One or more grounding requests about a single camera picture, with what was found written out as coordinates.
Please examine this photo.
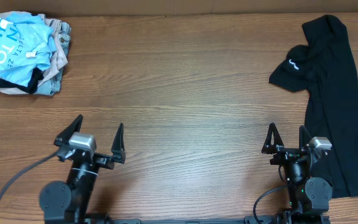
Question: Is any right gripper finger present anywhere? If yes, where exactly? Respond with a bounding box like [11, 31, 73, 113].
[261, 123, 284, 154]
[299, 125, 312, 149]

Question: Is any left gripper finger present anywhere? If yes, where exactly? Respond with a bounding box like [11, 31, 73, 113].
[111, 123, 126, 164]
[53, 114, 83, 147]

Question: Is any light blue t-shirt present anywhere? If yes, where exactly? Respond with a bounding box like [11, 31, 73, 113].
[0, 12, 56, 86]

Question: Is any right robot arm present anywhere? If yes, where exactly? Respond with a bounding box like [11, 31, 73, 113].
[253, 123, 333, 223]

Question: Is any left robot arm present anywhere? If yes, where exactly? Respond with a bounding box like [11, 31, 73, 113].
[39, 115, 126, 223]

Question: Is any black shirt on right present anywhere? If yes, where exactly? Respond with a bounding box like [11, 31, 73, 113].
[269, 15, 358, 198]

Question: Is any folded black garment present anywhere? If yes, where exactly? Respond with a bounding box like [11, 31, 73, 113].
[0, 68, 43, 94]

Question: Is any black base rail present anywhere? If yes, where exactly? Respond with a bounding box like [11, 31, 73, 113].
[83, 214, 331, 224]

